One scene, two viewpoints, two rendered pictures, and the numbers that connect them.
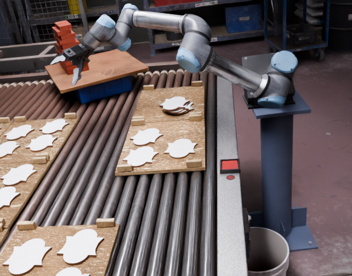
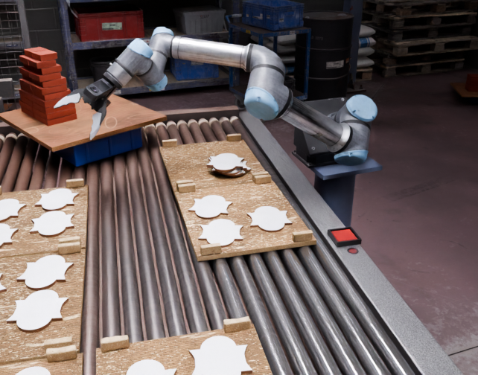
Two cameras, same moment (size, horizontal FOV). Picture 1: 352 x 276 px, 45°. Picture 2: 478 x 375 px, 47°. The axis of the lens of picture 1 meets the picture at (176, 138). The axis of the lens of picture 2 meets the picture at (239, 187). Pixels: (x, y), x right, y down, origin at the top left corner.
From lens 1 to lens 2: 63 cm
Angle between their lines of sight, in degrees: 19
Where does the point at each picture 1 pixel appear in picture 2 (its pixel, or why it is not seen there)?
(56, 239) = (173, 356)
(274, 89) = (358, 141)
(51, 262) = not seen: outside the picture
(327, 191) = not seen: hidden behind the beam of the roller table
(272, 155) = not seen: hidden behind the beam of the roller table
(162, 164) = (256, 240)
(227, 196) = (365, 274)
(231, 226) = (395, 309)
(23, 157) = (35, 246)
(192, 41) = (269, 79)
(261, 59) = (318, 106)
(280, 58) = (359, 104)
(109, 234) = (249, 340)
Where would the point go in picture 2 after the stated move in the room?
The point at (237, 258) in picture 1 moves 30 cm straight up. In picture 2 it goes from (429, 347) to (453, 231)
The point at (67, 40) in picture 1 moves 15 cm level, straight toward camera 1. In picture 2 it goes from (51, 75) to (63, 84)
